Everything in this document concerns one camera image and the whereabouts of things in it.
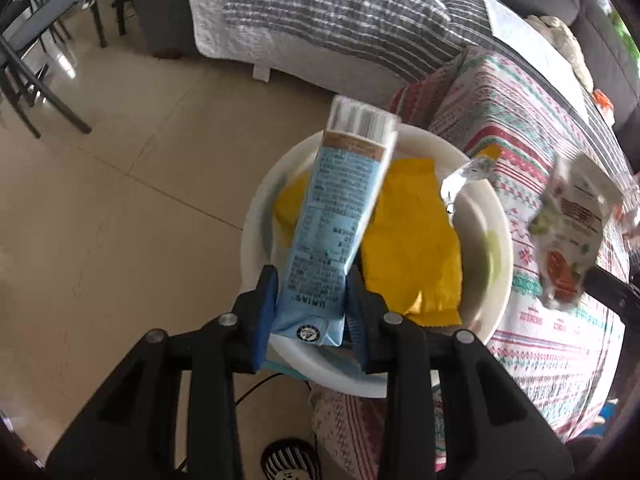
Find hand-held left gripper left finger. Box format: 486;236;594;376
45;265;281;480

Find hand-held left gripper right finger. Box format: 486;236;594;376
345;265;576;480

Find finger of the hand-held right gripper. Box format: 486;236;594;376
582;265;640;318

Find white green snack pouch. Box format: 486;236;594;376
527;154;623;311

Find yellow packet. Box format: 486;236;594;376
360;156;463;327

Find yellow sponge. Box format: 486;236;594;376
274;170;313;247

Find light blue snack packet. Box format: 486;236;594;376
272;94;401;347

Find white round bowl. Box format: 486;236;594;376
240;124;516;400

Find black white striped object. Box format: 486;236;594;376
261;440;323;480

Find clear plastic wrapper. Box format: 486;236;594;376
440;156;493;221

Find orange white small packet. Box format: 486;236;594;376
592;89;616;123

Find red green patterned blanket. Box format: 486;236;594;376
310;46;636;480

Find white plush toy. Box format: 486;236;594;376
525;14;593;88

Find printed paper sheet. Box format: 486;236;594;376
482;0;586;106

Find grey striped blanket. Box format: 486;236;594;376
187;0;591;111

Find black cable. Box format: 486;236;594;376
235;372;321;461

